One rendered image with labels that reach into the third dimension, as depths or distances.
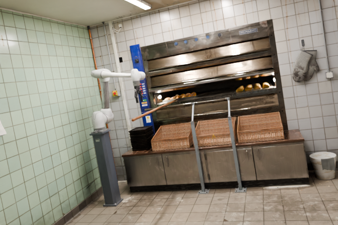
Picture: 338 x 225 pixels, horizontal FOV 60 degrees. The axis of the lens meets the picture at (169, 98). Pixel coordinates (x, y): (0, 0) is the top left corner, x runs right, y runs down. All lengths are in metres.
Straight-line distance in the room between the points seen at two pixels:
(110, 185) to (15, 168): 1.24
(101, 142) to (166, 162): 0.92
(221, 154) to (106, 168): 1.51
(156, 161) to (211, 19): 2.15
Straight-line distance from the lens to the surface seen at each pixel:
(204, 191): 4.04
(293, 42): 4.26
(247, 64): 4.25
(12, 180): 3.47
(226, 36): 4.29
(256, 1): 4.32
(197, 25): 4.35
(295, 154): 3.87
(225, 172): 3.96
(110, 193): 4.14
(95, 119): 3.96
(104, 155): 4.00
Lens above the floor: 1.54
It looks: 4 degrees down
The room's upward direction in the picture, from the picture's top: 10 degrees counter-clockwise
